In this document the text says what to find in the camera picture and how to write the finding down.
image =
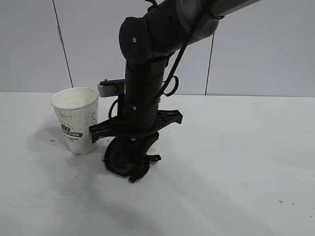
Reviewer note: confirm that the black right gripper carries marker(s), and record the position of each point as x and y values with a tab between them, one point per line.
140	115

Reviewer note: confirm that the black purple cloth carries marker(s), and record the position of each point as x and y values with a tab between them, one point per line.
130	164

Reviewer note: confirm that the white printed paper cup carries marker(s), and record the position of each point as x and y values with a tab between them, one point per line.
73	118

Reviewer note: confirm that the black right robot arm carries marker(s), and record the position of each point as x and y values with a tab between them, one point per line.
157	29

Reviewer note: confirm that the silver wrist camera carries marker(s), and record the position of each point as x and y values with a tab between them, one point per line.
108	89

